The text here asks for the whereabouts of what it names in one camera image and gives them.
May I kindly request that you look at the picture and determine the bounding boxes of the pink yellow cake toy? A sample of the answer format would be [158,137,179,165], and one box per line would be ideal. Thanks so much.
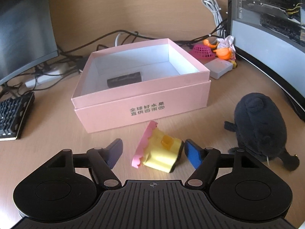
[131,121,184,173]

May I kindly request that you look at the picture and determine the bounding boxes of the black plush toy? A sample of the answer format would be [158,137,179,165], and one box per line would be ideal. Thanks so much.
[224,93,300,172]

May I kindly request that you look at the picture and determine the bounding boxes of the black cylinder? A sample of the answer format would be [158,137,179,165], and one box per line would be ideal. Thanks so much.
[107,71,142,88]

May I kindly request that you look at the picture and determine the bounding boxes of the white grey adapter block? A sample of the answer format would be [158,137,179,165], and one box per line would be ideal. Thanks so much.
[204,58,233,80]

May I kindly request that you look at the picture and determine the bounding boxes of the pink plastic strainer scoop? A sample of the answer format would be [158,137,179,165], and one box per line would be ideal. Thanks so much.
[190,44,215,60]

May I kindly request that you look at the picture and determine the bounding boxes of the white pink wrapper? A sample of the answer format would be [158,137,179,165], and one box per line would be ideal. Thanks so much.
[216,35,236,60]

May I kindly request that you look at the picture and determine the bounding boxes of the orange plastic toy piece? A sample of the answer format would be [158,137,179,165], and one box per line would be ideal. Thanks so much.
[203,39,218,50]

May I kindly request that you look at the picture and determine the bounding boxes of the pink cardboard box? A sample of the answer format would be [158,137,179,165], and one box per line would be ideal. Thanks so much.
[71,39,210,133]

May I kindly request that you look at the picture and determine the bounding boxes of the white desk power strip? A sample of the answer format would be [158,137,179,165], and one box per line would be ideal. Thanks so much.
[25,67,68,88]

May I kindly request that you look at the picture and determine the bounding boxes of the black keyboard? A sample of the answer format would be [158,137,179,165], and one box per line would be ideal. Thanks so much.
[0,92,35,141]

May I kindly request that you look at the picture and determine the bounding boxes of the black computer monitor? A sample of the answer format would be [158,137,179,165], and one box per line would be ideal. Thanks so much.
[0,0,58,84]

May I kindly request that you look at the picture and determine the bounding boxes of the white glass computer case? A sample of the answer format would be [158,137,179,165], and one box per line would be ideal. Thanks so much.
[227,0,304,119]

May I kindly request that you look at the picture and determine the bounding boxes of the black cable bundle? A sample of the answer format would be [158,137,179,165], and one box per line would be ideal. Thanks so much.
[0,16,228,96]

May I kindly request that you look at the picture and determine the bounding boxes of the white bundled power cable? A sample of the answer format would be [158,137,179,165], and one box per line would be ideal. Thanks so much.
[199,0,227,35]

